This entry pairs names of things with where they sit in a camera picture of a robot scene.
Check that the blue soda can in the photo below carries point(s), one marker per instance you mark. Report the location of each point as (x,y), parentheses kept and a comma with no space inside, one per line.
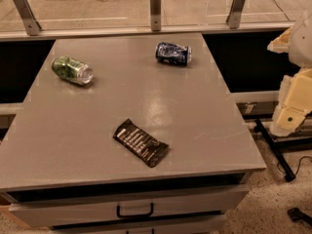
(173,53)

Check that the metal railing bracket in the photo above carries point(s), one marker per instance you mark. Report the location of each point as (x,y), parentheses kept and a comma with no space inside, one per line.
(234,17)
(155,15)
(30,23)

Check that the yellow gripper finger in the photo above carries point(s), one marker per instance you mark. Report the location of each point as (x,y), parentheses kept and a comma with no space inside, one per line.
(281,43)
(285,121)

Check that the lower grey drawer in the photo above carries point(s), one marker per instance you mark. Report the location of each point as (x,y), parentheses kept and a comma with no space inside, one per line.
(197,224)

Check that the black metal stand leg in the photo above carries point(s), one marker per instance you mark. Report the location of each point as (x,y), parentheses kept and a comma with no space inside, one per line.
(259,128)

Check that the left metal railing bracket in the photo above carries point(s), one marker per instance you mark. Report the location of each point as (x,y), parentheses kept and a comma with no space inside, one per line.
(30,23)

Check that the grey drawer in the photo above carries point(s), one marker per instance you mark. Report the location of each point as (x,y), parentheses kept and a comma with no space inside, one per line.
(197,224)
(103,208)

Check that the black upper drawer handle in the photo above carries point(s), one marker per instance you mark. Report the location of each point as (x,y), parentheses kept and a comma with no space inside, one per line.
(135,211)

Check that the black lower drawer handle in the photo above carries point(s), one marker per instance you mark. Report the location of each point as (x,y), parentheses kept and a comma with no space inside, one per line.
(141,231)

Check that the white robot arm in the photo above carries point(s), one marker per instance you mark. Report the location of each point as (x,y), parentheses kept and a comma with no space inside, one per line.
(300,50)

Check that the black caster wheel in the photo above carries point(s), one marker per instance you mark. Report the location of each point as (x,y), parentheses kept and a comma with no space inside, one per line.
(296,214)

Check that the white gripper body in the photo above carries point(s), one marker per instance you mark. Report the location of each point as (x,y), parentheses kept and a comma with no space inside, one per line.
(302,46)

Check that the middle metal railing bracket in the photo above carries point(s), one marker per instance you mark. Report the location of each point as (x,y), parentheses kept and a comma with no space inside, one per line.
(155,15)

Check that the black snack bag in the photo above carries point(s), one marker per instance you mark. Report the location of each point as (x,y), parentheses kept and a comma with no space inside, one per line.
(145,146)

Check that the black drawer handle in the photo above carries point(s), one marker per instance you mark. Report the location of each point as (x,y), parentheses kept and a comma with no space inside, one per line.
(141,231)
(135,211)

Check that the green soda can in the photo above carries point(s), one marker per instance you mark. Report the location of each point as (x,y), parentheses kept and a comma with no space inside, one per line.
(72,70)

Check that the right metal railing bracket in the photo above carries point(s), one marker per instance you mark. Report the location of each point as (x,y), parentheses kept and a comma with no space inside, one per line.
(234,17)

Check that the upper grey drawer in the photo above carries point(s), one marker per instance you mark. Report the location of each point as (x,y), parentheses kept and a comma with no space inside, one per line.
(103,208)

